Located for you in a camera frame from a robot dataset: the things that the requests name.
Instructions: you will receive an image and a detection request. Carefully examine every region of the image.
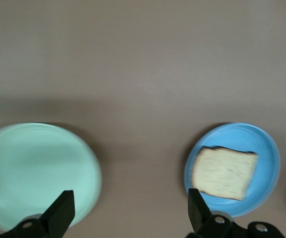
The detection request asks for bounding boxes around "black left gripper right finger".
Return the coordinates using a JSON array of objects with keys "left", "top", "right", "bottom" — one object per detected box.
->
[{"left": 185, "top": 188, "right": 286, "bottom": 238}]

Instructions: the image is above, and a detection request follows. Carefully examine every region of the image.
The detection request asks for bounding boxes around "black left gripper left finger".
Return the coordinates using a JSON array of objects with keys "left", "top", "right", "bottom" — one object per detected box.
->
[{"left": 0, "top": 190, "right": 75, "bottom": 238}]

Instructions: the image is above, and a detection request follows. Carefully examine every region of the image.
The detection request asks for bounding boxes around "blue round plate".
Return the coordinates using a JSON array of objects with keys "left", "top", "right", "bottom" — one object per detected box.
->
[{"left": 184, "top": 122, "right": 282, "bottom": 218}]

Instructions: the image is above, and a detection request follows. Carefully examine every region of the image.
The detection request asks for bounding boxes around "toast slice with dark crust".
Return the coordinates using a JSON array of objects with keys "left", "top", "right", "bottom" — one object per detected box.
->
[{"left": 190, "top": 145, "right": 259, "bottom": 201}]

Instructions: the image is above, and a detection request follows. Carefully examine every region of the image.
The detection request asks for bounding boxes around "mint green round plate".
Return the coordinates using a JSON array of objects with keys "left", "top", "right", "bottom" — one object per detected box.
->
[{"left": 0, "top": 122, "right": 103, "bottom": 232}]

